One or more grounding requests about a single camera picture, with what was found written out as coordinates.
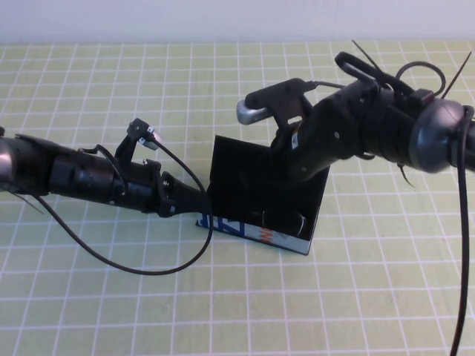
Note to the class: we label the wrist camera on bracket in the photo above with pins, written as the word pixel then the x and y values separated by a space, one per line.
pixel 153 141
pixel 252 113

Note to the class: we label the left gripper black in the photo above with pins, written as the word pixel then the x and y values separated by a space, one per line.
pixel 104 181

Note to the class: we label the black frame glasses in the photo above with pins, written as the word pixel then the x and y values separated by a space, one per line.
pixel 282 222

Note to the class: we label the black glasses case box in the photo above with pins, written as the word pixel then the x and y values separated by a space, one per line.
pixel 241 167

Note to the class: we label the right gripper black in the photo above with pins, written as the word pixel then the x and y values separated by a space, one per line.
pixel 326 137

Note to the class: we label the black zip tie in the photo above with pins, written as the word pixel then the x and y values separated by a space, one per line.
pixel 406 178
pixel 365 55
pixel 29 203
pixel 458 72

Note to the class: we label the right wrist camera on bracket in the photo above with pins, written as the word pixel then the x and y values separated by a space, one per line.
pixel 252 113

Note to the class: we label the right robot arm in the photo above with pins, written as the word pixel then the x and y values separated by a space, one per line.
pixel 438 137

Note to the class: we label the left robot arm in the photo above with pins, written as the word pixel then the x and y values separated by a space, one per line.
pixel 22 163

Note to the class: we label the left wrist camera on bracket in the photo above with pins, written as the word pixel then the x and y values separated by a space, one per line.
pixel 153 141

